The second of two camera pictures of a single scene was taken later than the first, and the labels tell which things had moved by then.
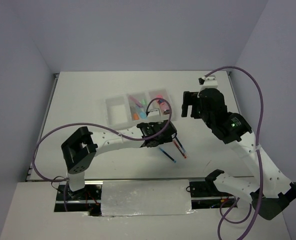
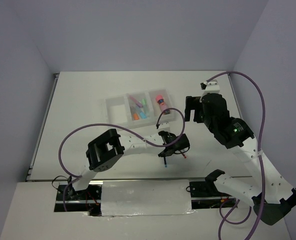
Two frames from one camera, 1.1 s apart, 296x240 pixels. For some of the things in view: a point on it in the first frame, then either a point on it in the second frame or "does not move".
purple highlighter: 135,101 does not move
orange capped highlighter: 135,116 does not move
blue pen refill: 163,151 to 166,165
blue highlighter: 143,115 does not move
